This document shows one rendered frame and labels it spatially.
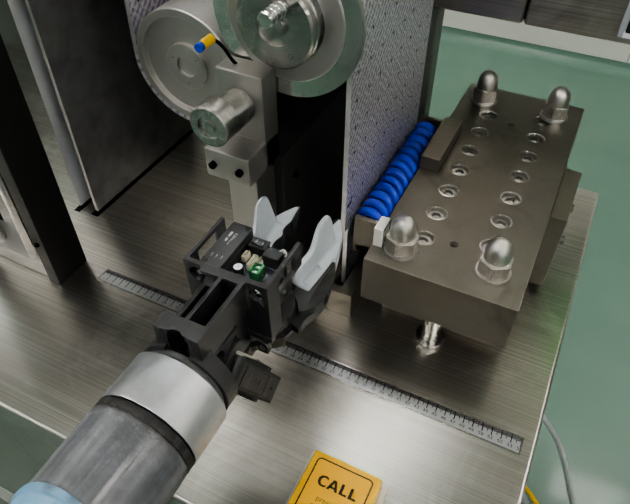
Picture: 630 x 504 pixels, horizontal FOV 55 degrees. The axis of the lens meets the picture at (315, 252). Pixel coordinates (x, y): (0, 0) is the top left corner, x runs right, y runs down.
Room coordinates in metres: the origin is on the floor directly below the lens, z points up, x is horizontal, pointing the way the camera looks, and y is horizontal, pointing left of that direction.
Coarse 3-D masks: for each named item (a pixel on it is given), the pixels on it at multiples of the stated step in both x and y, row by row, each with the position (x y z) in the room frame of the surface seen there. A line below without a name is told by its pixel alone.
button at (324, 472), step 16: (320, 464) 0.27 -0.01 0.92; (336, 464) 0.27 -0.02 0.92; (304, 480) 0.25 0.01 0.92; (320, 480) 0.25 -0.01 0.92; (336, 480) 0.25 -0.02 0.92; (352, 480) 0.25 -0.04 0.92; (368, 480) 0.25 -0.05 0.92; (304, 496) 0.23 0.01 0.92; (320, 496) 0.23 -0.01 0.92; (336, 496) 0.23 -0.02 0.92; (352, 496) 0.23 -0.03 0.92; (368, 496) 0.23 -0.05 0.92
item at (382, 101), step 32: (416, 32) 0.65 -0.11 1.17; (384, 64) 0.56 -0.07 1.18; (416, 64) 0.66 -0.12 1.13; (352, 96) 0.49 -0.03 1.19; (384, 96) 0.57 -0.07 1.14; (416, 96) 0.68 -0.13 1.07; (352, 128) 0.49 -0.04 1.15; (384, 128) 0.58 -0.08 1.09; (352, 160) 0.50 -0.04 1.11; (384, 160) 0.59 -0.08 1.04; (352, 192) 0.50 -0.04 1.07
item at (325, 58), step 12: (228, 0) 0.53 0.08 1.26; (324, 0) 0.49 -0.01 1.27; (336, 0) 0.49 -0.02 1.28; (228, 12) 0.53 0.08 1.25; (324, 12) 0.49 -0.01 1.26; (336, 12) 0.49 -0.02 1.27; (336, 24) 0.49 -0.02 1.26; (240, 36) 0.53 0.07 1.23; (324, 36) 0.49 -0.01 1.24; (336, 36) 0.49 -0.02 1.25; (324, 48) 0.49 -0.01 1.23; (336, 48) 0.49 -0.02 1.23; (312, 60) 0.50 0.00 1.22; (324, 60) 0.49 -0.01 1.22; (336, 60) 0.49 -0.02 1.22; (276, 72) 0.51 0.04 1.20; (288, 72) 0.51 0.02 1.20; (300, 72) 0.50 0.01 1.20; (312, 72) 0.50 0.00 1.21; (324, 72) 0.49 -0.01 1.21
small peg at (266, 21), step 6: (276, 0) 0.48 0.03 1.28; (282, 0) 0.48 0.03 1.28; (270, 6) 0.47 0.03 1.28; (276, 6) 0.48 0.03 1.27; (282, 6) 0.48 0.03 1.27; (264, 12) 0.46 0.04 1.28; (270, 12) 0.46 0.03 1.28; (276, 12) 0.47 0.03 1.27; (282, 12) 0.47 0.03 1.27; (258, 18) 0.47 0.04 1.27; (264, 18) 0.46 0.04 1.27; (270, 18) 0.46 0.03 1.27; (276, 18) 0.47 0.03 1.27; (264, 24) 0.46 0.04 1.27; (270, 24) 0.46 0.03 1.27
